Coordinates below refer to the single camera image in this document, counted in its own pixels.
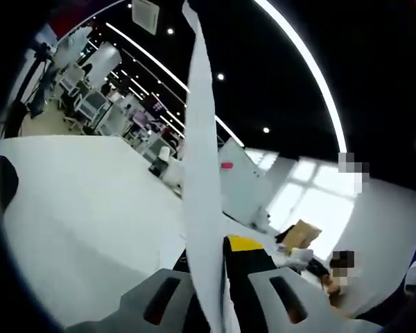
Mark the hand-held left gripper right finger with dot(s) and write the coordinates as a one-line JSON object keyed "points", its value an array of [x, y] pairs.
{"points": [[239, 270]]}

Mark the window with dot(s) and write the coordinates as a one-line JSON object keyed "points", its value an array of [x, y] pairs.
{"points": [[315, 208]]}

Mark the white pillar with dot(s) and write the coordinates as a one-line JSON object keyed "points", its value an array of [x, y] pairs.
{"points": [[104, 64]]}

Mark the red whiteboard eraser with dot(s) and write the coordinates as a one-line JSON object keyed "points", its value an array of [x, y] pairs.
{"points": [[227, 165]]}

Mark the white office chair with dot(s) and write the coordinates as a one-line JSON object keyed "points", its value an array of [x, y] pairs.
{"points": [[71, 81], [93, 104]]}

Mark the white cloth sheet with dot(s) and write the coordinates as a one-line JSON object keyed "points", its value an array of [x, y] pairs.
{"points": [[201, 156]]}

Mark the white printer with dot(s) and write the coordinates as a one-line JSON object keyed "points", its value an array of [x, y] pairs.
{"points": [[173, 177]]}

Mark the cardboard box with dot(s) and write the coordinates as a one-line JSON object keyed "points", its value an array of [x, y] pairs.
{"points": [[301, 236]]}

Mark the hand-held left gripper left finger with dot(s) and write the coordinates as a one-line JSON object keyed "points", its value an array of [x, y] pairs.
{"points": [[135, 305]]}

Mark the whiteboard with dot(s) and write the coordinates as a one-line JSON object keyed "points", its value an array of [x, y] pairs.
{"points": [[242, 187]]}

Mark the black bag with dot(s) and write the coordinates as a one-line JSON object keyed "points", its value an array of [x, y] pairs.
{"points": [[317, 268]]}

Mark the black tripod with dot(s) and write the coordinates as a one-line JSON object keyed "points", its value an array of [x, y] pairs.
{"points": [[38, 97]]}

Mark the black device with white roll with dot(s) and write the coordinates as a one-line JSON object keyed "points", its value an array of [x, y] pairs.
{"points": [[157, 168]]}

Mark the ceiling air conditioner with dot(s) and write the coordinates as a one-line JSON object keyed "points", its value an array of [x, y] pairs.
{"points": [[145, 15]]}

